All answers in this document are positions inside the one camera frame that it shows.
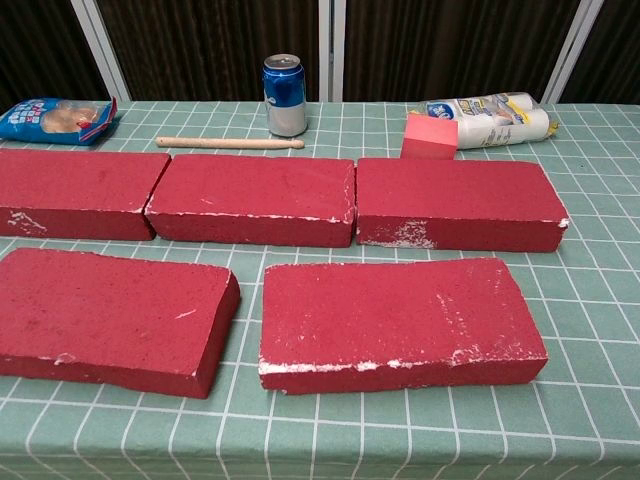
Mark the white roll pack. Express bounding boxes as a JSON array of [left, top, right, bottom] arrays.
[[405, 91, 559, 151]]

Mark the pink foam cube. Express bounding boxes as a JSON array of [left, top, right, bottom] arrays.
[[401, 113, 460, 162]]

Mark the blue soda can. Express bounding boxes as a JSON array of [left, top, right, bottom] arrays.
[[262, 53, 308, 138]]

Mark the green checked tablecloth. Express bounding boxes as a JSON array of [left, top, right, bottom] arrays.
[[0, 101, 640, 480]]

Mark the dark pleated screen panel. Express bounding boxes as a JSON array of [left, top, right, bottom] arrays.
[[564, 0, 640, 105], [343, 0, 584, 104], [0, 0, 109, 109], [97, 0, 321, 103]]

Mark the white partition frame post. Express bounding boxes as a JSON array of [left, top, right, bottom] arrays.
[[542, 0, 606, 104], [69, 0, 132, 101], [317, 0, 347, 103]]

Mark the red foam brick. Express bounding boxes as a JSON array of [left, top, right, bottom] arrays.
[[257, 257, 550, 397], [143, 153, 357, 250], [353, 157, 571, 254], [0, 148, 172, 242], [0, 247, 242, 401]]

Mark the wooden stick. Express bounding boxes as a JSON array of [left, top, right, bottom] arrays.
[[155, 136, 305, 150]]

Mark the blue snack bag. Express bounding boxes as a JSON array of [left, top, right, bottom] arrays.
[[0, 96, 120, 147]]

